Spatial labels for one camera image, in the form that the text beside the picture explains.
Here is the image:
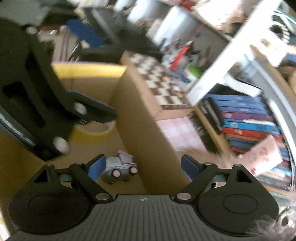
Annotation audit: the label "yellow tape roll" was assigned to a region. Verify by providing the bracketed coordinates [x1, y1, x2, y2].
[72, 120, 116, 145]

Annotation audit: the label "pink patterned cup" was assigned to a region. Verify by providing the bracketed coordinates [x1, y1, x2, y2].
[238, 135, 282, 177]

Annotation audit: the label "yellow cardboard box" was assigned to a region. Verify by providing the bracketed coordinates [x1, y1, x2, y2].
[1, 63, 196, 240]

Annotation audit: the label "small toy truck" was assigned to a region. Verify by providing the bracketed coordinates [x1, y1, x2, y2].
[101, 151, 138, 184]

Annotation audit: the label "row of leaning books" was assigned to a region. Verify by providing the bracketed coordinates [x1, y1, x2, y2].
[198, 94, 295, 190]

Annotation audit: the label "checkered chess board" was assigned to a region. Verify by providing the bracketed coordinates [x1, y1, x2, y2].
[121, 51, 191, 110]

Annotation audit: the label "pink checkered tablecloth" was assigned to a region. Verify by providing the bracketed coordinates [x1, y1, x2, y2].
[156, 117, 207, 152]

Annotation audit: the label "white bookshelf frame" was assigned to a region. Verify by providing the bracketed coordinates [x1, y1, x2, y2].
[185, 1, 295, 162]

